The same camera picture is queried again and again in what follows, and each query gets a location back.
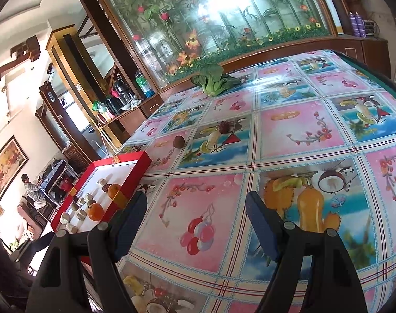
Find beige ginger block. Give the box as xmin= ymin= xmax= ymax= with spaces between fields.
xmin=60 ymin=212 xmax=71 ymax=225

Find small orange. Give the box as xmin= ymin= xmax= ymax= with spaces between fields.
xmin=107 ymin=184 xmax=121 ymax=199

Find brown longan fruit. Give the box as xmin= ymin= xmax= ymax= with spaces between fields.
xmin=172 ymin=135 xmax=185 ymax=149

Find dark red date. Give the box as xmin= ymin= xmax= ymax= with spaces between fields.
xmin=218 ymin=121 xmax=230 ymax=134

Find beige ginger chunk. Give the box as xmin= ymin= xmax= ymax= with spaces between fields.
xmin=76 ymin=208 xmax=87 ymax=221

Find red jujube date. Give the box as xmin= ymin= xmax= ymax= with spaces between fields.
xmin=102 ymin=184 xmax=110 ymax=193

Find seated person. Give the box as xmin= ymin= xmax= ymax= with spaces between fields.
xmin=21 ymin=174 xmax=47 ymax=209

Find red rimmed white tray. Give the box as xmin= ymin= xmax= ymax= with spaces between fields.
xmin=51 ymin=151 xmax=151 ymax=233

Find colourful fruit print tablecloth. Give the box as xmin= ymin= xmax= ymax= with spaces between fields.
xmin=117 ymin=50 xmax=396 ymax=312

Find black thermos kettle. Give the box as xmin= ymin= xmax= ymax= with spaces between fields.
xmin=113 ymin=79 xmax=133 ymax=105

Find green soda bottle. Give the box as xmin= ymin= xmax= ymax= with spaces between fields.
xmin=135 ymin=70 xmax=155 ymax=98

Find green leafy vegetable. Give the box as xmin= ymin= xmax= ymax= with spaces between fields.
xmin=190 ymin=64 xmax=242 ymax=97

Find purple bottles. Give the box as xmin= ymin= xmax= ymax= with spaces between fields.
xmin=349 ymin=11 xmax=367 ymax=38

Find decorative floral glass screen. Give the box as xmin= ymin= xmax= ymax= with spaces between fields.
xmin=100 ymin=0 xmax=330 ymax=88

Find framed wall painting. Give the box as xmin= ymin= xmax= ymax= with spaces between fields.
xmin=0 ymin=136 xmax=28 ymax=201

